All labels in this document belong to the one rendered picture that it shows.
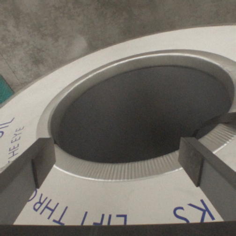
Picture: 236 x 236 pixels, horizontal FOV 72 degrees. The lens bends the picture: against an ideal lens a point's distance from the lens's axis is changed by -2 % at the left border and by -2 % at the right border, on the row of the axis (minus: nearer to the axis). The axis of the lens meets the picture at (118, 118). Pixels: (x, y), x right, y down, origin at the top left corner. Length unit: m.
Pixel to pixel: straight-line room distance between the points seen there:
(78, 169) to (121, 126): 0.56
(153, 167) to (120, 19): 1.05
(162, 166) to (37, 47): 1.30
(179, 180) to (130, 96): 0.58
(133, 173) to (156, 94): 0.55
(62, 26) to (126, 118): 0.79
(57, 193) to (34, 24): 1.22
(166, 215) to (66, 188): 0.17
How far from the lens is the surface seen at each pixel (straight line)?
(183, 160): 0.17
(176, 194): 0.26
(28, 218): 0.33
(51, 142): 0.16
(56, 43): 1.36
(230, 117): 0.35
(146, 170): 0.28
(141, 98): 0.80
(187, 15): 1.25
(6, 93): 1.82
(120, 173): 0.29
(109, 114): 0.79
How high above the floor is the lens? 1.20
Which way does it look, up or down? 50 degrees down
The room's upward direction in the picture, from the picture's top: 171 degrees counter-clockwise
